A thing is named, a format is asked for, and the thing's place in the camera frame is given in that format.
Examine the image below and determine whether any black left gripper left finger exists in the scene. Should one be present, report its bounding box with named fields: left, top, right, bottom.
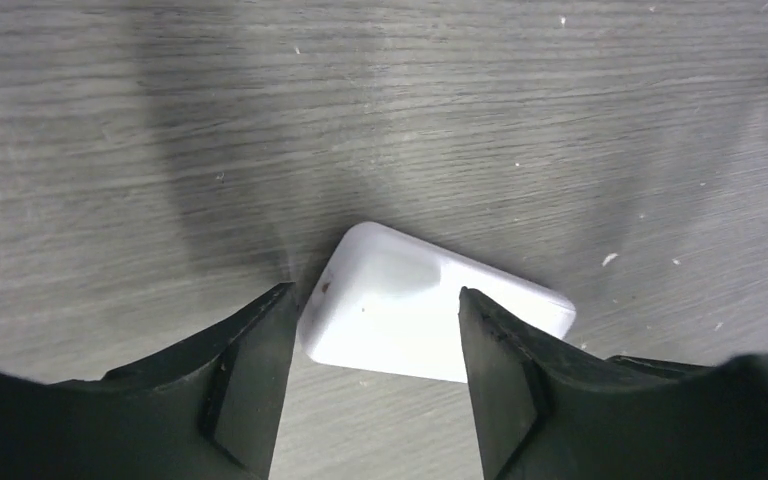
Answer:
left=0, top=283, right=298, bottom=479

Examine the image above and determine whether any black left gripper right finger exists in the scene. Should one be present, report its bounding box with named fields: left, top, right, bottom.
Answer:
left=459, top=288, right=768, bottom=479

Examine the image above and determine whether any white remote control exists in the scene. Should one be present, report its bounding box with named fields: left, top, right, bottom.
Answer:
left=297, top=222, right=576, bottom=383

